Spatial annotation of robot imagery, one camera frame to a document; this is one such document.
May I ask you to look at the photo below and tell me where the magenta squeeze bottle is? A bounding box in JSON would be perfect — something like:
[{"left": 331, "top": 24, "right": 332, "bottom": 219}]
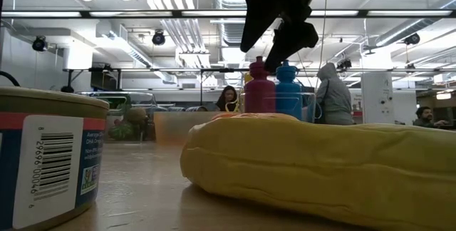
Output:
[{"left": 243, "top": 56, "right": 277, "bottom": 114}]

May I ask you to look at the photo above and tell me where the black overhead frame bar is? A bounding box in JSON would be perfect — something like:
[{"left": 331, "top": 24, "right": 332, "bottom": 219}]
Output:
[{"left": 0, "top": 8, "right": 456, "bottom": 19}]

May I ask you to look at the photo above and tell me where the person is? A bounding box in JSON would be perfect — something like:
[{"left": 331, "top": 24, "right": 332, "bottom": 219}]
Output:
[
  {"left": 214, "top": 85, "right": 240, "bottom": 113},
  {"left": 412, "top": 106, "right": 450, "bottom": 130},
  {"left": 314, "top": 62, "right": 354, "bottom": 126}
]

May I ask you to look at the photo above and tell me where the green striped-leaf plant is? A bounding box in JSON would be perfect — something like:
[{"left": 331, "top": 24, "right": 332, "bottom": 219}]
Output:
[{"left": 117, "top": 96, "right": 135, "bottom": 118}]

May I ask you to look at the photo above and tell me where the white pillar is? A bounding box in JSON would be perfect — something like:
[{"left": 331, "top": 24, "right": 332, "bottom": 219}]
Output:
[{"left": 361, "top": 70, "right": 396, "bottom": 125}]

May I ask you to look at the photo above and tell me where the black ceiling spotlight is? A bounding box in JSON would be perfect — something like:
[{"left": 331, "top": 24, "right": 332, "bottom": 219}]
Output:
[
  {"left": 336, "top": 58, "right": 353, "bottom": 71},
  {"left": 151, "top": 29, "right": 167, "bottom": 46},
  {"left": 403, "top": 32, "right": 422, "bottom": 46},
  {"left": 31, "top": 35, "right": 48, "bottom": 53}
]

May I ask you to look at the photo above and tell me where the dark grape bunch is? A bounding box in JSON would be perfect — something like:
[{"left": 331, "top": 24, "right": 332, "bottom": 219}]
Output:
[{"left": 137, "top": 115, "right": 157, "bottom": 142}]

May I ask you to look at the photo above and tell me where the yellow banana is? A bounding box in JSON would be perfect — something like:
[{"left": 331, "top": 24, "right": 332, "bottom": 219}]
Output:
[{"left": 180, "top": 115, "right": 456, "bottom": 231}]

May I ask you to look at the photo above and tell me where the black background rig frame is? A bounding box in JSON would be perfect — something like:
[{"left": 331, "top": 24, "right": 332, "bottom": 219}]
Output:
[{"left": 62, "top": 67, "right": 456, "bottom": 113}]

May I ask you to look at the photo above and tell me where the tin can blue label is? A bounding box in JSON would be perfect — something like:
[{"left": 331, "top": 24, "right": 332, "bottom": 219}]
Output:
[{"left": 0, "top": 86, "right": 110, "bottom": 231}]

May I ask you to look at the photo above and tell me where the orange carrot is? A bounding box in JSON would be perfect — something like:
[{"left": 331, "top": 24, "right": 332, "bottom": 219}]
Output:
[{"left": 212, "top": 112, "right": 301, "bottom": 123}]

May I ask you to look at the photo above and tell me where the blue squeeze bottle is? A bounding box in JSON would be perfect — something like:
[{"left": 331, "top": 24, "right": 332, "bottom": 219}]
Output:
[{"left": 274, "top": 59, "right": 304, "bottom": 121}]

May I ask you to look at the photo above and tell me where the orange plastic bin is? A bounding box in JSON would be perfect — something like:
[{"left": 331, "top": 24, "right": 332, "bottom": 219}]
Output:
[{"left": 152, "top": 111, "right": 240, "bottom": 147}]

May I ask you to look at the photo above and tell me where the brown kiwi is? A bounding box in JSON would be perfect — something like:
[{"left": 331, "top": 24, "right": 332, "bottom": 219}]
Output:
[{"left": 123, "top": 106, "right": 148, "bottom": 125}]

